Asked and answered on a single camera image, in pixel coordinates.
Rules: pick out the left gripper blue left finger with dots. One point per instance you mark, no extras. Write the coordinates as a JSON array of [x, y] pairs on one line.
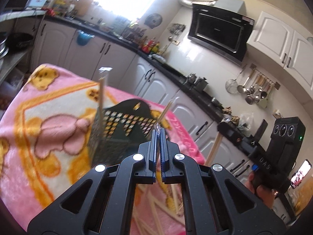
[[153, 152]]

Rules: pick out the steel ladle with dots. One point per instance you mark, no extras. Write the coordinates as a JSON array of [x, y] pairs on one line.
[[242, 88]]

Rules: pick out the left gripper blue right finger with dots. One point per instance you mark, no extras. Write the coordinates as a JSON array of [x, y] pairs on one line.
[[164, 157]]

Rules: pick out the wire mesh skimmer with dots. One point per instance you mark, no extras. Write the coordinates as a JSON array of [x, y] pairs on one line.
[[232, 84]]

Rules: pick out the steel kettle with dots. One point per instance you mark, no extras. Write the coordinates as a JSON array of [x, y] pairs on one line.
[[191, 79]]

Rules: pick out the dark green utensil basket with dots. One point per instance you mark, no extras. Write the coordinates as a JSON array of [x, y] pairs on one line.
[[118, 131]]

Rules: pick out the chopsticks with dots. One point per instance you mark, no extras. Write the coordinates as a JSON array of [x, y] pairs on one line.
[[158, 124], [103, 78]]

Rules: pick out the pink cartoon bear blanket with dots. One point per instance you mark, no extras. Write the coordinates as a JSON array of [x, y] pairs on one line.
[[44, 136]]

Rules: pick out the silver exhaust duct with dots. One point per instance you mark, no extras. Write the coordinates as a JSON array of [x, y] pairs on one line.
[[190, 3]]

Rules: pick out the wrapped chopsticks in basket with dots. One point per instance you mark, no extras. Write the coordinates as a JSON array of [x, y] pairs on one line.
[[103, 78]]

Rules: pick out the blue plastic hanging bin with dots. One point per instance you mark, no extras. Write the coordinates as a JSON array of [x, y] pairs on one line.
[[83, 38]]

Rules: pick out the white upper cabinet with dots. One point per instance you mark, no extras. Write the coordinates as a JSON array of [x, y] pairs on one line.
[[287, 47]]

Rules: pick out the black range hood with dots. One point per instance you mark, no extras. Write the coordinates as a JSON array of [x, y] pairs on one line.
[[222, 31]]

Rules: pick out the person's right hand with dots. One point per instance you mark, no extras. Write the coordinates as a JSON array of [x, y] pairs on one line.
[[266, 195]]

